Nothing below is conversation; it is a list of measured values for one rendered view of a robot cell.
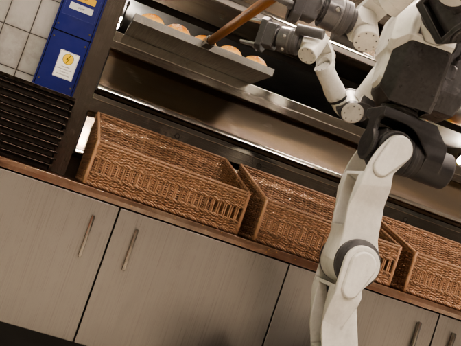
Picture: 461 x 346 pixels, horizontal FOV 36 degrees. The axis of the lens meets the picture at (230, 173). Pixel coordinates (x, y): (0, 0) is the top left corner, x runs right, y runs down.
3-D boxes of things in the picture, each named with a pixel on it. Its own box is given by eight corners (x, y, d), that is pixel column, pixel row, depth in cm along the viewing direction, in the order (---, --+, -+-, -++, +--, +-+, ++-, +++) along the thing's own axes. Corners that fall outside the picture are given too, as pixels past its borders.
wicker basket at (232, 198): (71, 177, 273) (95, 110, 275) (206, 223, 288) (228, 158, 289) (79, 182, 226) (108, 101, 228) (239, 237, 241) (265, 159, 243)
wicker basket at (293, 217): (215, 226, 287) (238, 161, 289) (337, 267, 302) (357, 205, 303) (250, 240, 240) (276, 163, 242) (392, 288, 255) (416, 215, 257)
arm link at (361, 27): (346, 16, 171) (387, 33, 174) (344, -9, 178) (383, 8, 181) (323, 50, 179) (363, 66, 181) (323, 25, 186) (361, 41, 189)
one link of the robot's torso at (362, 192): (351, 286, 220) (398, 145, 223) (376, 296, 203) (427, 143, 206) (307, 271, 216) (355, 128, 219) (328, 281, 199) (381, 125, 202)
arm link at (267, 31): (258, 55, 250) (289, 62, 245) (250, 45, 241) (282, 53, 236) (269, 21, 250) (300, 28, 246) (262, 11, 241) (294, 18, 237)
